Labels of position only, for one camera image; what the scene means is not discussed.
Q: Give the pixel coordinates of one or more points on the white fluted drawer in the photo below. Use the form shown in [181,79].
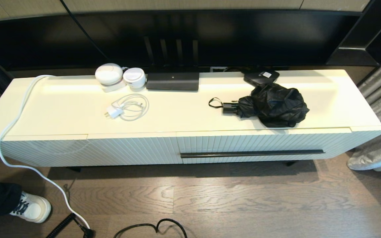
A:
[243,143]

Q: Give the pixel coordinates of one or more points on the black umbrella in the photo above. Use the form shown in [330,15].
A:
[276,105]

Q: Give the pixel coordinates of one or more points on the white tv cabinet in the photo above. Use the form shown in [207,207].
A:
[78,148]

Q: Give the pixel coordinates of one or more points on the black router with antennas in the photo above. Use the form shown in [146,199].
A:
[172,81]

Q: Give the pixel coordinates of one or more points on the small white round device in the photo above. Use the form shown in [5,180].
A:
[134,77]

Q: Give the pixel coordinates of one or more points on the black set-top box with label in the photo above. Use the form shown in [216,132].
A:
[260,76]

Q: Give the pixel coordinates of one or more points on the large white dome device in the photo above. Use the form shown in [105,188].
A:
[108,74]

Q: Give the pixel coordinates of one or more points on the black television screen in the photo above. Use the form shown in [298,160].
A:
[243,36]

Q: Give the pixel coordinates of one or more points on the black shelf unit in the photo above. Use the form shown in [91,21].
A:
[359,53]

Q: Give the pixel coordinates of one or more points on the white wall socket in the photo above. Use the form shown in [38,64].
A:
[218,69]

